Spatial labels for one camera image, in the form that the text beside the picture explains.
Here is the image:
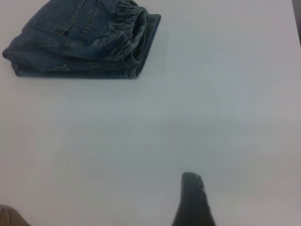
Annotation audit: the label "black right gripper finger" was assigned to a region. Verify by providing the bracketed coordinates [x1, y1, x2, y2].
[171, 171, 216, 226]

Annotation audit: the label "blue denim kids pants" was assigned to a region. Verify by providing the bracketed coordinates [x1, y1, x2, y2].
[1, 0, 162, 80]

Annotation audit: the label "tan rounded blurry object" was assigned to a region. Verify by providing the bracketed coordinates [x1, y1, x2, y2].
[0, 204, 32, 226]

